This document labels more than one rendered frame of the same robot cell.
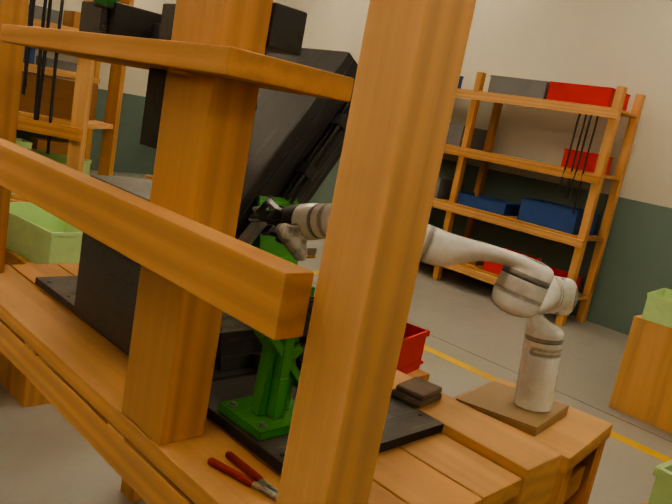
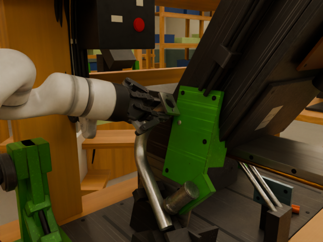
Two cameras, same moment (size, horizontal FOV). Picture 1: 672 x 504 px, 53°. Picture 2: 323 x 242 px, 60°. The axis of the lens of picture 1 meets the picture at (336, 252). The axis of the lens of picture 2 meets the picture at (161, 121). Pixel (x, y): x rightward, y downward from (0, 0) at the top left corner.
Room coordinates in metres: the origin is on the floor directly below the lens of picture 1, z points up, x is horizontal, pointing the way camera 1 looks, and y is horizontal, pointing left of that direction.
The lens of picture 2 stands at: (1.51, -0.44, 1.36)
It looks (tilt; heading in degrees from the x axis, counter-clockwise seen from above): 15 degrees down; 96
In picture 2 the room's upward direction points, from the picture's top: straight up
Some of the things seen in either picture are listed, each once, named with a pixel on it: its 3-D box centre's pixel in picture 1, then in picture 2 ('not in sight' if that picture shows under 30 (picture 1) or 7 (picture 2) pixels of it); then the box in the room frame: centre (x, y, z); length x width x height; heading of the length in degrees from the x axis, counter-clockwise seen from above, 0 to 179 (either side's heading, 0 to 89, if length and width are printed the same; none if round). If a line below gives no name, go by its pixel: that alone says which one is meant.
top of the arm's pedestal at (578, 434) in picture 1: (528, 419); not in sight; (1.59, -0.55, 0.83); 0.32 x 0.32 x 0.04; 53
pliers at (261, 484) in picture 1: (250, 478); not in sight; (0.99, 0.07, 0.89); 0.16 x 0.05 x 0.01; 53
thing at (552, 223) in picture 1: (468, 180); not in sight; (7.25, -1.25, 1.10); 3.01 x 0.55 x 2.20; 47
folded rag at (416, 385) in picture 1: (417, 391); not in sight; (1.43, -0.24, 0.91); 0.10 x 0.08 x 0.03; 144
